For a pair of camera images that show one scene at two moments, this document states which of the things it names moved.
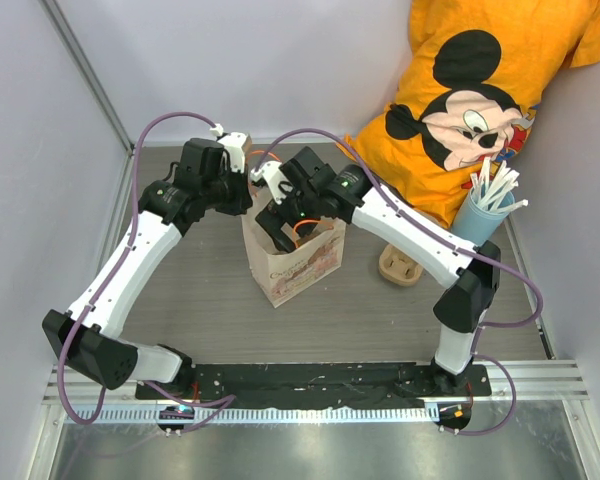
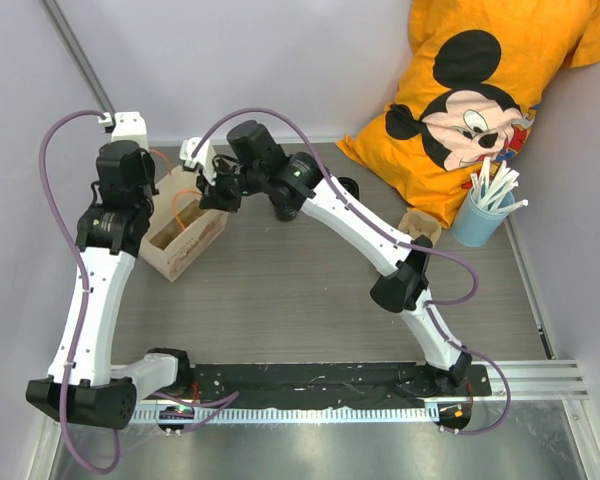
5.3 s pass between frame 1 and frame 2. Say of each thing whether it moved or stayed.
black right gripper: moved
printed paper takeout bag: moved
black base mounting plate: stayed
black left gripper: moved
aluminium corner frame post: stayed
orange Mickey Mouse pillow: stayed
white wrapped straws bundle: stayed
